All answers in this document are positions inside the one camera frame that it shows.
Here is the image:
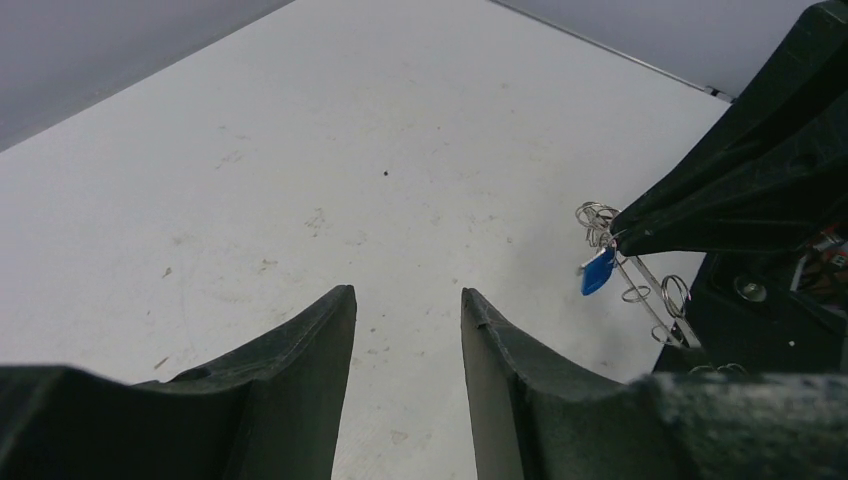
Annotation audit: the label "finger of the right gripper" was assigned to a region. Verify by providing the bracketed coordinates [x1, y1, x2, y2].
[632, 1, 847, 206]
[616, 95, 847, 255]

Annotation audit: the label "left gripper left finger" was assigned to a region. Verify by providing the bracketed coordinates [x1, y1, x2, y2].
[1, 285, 357, 479]

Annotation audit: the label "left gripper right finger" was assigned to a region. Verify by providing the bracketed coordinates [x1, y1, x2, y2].
[461, 288, 847, 479]

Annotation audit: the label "key with blue tag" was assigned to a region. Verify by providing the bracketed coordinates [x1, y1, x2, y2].
[577, 246, 617, 296]

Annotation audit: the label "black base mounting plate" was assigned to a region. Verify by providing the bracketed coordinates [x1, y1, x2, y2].
[686, 223, 847, 374]

